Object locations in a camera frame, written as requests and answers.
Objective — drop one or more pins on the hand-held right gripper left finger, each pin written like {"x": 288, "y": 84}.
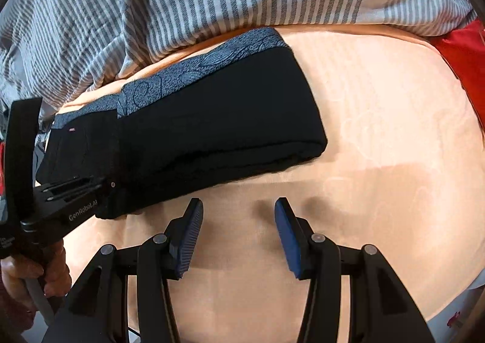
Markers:
{"x": 189, "y": 237}

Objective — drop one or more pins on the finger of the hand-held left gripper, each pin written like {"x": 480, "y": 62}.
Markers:
{"x": 72, "y": 187}

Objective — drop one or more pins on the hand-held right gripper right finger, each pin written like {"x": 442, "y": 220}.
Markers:
{"x": 288, "y": 237}

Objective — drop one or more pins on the black pants blue patterned trim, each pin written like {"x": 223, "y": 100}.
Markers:
{"x": 212, "y": 119}

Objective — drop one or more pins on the person's left hand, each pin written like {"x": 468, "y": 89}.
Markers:
{"x": 57, "y": 271}

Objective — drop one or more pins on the peach bed sheet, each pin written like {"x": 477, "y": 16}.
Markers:
{"x": 379, "y": 146}

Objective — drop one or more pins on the white printed cloth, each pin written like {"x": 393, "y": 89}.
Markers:
{"x": 460, "y": 316}

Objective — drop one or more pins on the red embroidered cloth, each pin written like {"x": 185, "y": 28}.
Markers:
{"x": 466, "y": 62}

